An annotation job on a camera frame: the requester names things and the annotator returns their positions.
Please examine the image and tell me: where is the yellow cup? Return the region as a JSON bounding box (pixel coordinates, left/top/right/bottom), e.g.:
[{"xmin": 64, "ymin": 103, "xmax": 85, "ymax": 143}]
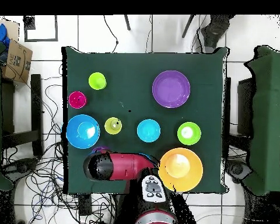
[{"xmin": 104, "ymin": 117, "xmax": 123, "ymax": 135}]

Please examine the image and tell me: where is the purple cup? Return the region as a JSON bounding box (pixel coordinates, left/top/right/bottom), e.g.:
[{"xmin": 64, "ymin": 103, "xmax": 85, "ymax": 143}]
[{"xmin": 91, "ymin": 146, "xmax": 111, "ymax": 155}]

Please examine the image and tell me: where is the large blue bowl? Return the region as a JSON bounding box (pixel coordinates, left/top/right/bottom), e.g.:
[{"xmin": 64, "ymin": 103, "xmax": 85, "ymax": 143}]
[{"xmin": 65, "ymin": 114, "xmax": 101, "ymax": 149}]

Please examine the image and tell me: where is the small light blue ribbed bowl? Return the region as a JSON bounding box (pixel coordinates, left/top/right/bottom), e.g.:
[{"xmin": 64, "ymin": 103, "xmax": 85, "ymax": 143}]
[{"xmin": 136, "ymin": 118, "xmax": 162, "ymax": 144}]

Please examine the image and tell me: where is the wide purple bowl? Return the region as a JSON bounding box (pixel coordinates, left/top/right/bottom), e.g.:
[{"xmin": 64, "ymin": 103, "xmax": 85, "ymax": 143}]
[{"xmin": 152, "ymin": 70, "xmax": 191, "ymax": 109}]

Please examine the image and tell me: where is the dark green table cloth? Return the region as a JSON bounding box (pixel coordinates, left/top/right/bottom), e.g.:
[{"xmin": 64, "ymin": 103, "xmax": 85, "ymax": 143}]
[{"xmin": 61, "ymin": 46, "xmax": 229, "ymax": 194}]

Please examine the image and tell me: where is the small green ribbed bowl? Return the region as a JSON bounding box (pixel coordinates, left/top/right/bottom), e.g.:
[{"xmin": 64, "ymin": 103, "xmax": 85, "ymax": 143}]
[{"xmin": 176, "ymin": 121, "xmax": 202, "ymax": 146}]

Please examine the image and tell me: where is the lime green cup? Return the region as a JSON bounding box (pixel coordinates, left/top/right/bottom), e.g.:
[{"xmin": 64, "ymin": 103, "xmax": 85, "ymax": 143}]
[{"xmin": 87, "ymin": 71, "xmax": 107, "ymax": 91}]

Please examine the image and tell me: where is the red cup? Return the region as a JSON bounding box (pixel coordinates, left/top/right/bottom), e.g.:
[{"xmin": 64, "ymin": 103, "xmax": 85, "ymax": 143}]
[{"xmin": 68, "ymin": 90, "xmax": 88, "ymax": 110}]

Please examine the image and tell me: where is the large orange bowl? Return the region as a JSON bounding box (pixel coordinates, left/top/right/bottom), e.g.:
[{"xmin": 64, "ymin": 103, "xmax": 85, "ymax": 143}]
[{"xmin": 157, "ymin": 147, "xmax": 204, "ymax": 193}]

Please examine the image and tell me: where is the black tripod stand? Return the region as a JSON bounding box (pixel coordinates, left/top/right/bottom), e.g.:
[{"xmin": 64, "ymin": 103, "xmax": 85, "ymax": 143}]
[{"xmin": 181, "ymin": 14, "xmax": 236, "ymax": 54}]

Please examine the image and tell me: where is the printed cardboard box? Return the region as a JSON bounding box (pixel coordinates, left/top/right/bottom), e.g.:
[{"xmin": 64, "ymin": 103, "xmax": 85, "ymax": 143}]
[{"xmin": 2, "ymin": 39, "xmax": 34, "ymax": 84}]

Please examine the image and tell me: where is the plain cardboard box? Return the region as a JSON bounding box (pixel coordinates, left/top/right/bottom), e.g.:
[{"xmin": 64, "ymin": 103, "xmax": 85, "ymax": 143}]
[{"xmin": 0, "ymin": 18, "xmax": 20, "ymax": 43}]

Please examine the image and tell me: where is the blue bag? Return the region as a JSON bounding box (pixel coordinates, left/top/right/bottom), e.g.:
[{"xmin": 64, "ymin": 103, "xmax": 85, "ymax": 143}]
[{"xmin": 0, "ymin": 23, "xmax": 11, "ymax": 48}]

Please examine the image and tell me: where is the black bench frame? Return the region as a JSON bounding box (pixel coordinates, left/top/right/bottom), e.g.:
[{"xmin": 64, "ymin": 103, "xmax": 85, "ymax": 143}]
[{"xmin": 1, "ymin": 73, "xmax": 44, "ymax": 157}]

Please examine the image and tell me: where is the black pedestal foot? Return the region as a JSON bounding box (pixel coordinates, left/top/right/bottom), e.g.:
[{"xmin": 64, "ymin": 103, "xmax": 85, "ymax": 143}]
[
  {"xmin": 2, "ymin": 157, "xmax": 39, "ymax": 183},
  {"xmin": 225, "ymin": 158, "xmax": 253, "ymax": 184}
]

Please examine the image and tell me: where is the black square floor frame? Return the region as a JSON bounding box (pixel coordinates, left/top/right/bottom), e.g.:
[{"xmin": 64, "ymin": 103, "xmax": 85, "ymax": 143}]
[{"xmin": 23, "ymin": 15, "xmax": 59, "ymax": 43}]

